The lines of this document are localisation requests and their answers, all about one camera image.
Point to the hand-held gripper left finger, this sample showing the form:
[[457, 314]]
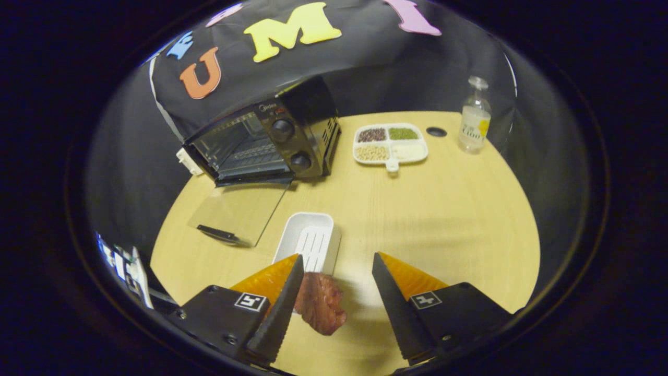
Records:
[[276, 318]]

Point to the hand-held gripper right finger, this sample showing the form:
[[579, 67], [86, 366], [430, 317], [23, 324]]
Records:
[[399, 313]]

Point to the brown meat piece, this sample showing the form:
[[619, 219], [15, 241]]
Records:
[[321, 305]]

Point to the black toaster oven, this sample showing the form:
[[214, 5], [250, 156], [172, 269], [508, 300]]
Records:
[[308, 104]]

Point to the white bread toaster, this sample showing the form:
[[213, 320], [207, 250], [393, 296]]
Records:
[[188, 162]]

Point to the white rectangular tray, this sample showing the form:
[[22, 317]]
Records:
[[305, 230]]

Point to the white divided bean plate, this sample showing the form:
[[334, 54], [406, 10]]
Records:
[[389, 151]]

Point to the black round table grommet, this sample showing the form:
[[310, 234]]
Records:
[[436, 131]]

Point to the clear glass bottle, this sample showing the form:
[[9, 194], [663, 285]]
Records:
[[474, 130]]

